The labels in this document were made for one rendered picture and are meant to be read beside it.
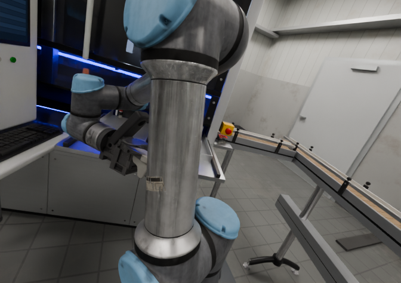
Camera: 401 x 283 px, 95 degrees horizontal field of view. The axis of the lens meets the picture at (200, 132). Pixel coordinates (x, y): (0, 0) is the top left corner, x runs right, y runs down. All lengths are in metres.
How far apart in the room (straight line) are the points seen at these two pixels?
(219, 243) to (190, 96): 0.31
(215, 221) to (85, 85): 0.46
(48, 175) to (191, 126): 1.35
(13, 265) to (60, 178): 0.50
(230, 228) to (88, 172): 1.13
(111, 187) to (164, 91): 1.22
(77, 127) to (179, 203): 0.40
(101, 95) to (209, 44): 0.40
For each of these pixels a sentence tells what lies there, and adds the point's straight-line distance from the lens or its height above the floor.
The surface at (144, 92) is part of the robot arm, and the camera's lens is 0.55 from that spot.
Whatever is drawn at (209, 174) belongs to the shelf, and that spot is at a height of 0.88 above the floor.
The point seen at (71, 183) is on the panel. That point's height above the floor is 0.38.
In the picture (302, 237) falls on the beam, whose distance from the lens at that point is 1.57.
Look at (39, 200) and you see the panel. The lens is 1.69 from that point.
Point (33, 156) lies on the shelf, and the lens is 0.98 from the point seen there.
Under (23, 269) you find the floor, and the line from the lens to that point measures 1.62.
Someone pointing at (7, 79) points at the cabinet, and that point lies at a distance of 1.13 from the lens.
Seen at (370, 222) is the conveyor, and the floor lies 0.87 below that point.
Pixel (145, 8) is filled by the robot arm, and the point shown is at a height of 1.35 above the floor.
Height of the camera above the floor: 1.30
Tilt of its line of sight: 18 degrees down
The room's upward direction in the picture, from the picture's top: 18 degrees clockwise
